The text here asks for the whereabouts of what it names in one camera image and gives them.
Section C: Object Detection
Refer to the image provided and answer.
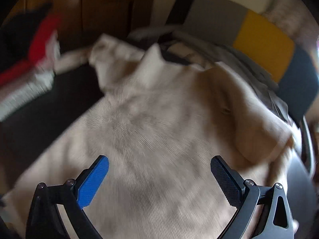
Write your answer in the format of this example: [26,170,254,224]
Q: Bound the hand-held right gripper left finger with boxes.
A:
[25,155,110,239]

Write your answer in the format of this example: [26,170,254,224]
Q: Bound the grey yellow blue armchair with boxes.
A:
[130,0,319,180]

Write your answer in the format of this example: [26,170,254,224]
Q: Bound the beige knitted sweater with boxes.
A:
[2,33,297,239]

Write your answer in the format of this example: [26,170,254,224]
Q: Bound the black rolled mat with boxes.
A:
[164,0,205,25]

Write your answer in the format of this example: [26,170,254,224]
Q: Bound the red and white cloth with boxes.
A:
[0,12,63,122]

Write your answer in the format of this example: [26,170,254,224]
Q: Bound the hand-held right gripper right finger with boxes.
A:
[211,155,296,239]

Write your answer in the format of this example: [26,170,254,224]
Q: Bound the grey cloth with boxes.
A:
[159,30,294,127]

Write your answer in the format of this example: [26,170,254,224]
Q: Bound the wooden wardrobe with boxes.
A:
[15,0,160,55]

